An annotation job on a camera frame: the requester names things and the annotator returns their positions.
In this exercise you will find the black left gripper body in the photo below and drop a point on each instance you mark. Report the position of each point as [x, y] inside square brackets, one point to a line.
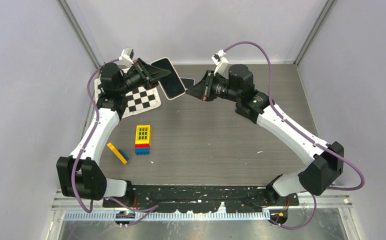
[135, 79]

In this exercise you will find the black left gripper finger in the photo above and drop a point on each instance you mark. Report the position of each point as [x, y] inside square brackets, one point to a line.
[153, 73]
[152, 83]

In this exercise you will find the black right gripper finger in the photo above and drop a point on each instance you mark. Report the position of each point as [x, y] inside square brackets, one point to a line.
[198, 91]
[208, 74]

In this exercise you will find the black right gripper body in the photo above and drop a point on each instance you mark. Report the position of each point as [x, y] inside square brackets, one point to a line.
[219, 89]

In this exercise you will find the beige phone case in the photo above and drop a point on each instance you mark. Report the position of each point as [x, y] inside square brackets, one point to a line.
[172, 85]

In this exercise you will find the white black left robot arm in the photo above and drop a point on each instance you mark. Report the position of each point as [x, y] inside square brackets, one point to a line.
[79, 173]

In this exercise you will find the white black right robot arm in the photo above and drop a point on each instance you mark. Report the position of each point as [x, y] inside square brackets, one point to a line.
[321, 159]

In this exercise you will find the phone in lilac case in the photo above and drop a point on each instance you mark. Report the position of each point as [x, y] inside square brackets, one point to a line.
[188, 82]

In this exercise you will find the checkerboard calibration mat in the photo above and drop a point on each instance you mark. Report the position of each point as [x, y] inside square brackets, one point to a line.
[135, 102]

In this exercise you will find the yellow red blue block house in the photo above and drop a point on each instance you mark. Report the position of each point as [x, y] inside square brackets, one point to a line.
[142, 140]

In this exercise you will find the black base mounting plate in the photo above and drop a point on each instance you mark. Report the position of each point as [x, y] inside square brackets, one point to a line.
[205, 198]

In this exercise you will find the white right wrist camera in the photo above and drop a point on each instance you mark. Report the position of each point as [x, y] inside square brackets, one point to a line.
[220, 60]

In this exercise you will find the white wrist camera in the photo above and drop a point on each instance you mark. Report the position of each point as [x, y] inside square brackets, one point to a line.
[126, 56]
[220, 60]

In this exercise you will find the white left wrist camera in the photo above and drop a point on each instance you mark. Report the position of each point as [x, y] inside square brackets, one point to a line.
[126, 56]

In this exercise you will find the aluminium frame rail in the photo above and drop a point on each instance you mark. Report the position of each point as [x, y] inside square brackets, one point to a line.
[71, 211]

